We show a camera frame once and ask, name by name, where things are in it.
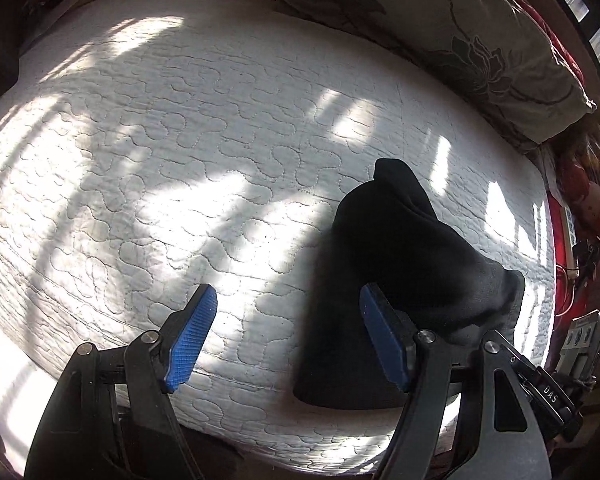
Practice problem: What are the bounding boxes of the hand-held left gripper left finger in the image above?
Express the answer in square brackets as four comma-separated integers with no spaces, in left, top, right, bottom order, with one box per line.
[24,283,219,480]

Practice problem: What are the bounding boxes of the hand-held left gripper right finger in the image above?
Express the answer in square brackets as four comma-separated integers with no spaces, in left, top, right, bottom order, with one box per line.
[358,283,554,480]

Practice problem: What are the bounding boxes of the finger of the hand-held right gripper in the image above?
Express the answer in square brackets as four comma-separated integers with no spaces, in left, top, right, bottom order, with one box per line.
[501,332,584,444]

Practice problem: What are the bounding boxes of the black pants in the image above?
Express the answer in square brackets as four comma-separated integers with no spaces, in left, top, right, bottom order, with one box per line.
[292,158,527,411]

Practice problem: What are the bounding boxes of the white power strip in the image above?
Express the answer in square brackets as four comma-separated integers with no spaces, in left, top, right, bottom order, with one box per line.
[561,204,581,282]

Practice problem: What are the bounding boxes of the red patterned blanket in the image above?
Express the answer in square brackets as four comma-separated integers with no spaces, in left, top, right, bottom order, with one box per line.
[500,0,600,321]

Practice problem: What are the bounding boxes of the white quilted mattress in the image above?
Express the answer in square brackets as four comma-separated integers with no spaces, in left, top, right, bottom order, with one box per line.
[0,0,557,477]

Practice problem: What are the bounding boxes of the window with railing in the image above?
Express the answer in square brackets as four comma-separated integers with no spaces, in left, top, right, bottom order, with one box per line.
[540,0,600,128]

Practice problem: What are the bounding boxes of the grey floral pillow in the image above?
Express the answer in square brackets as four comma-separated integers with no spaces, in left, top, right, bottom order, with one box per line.
[277,0,597,150]

